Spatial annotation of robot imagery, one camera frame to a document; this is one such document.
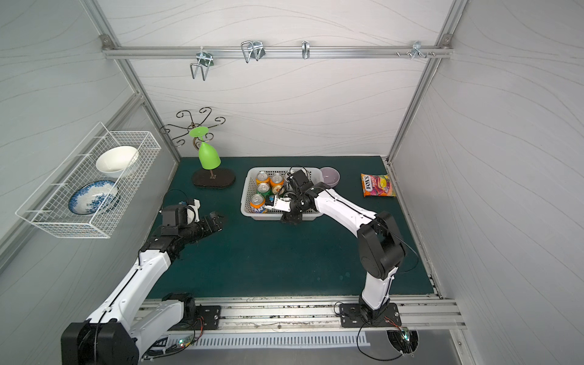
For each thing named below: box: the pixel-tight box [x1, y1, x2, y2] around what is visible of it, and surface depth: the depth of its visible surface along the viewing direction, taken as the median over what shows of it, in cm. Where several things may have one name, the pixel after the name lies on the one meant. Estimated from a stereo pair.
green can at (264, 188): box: [256, 181, 272, 197], surface depth 97 cm
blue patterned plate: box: [68, 179, 121, 216], surface depth 65 cm
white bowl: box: [95, 146, 140, 179], surface depth 73 cm
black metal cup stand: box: [158, 106, 236, 189], surface depth 95 cm
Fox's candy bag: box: [360, 173, 397, 198], surface depth 109 cm
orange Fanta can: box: [249, 193, 266, 214], surface depth 92 cm
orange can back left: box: [255, 171, 270, 186], surface depth 100 cm
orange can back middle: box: [270, 173, 284, 186], surface depth 100 cm
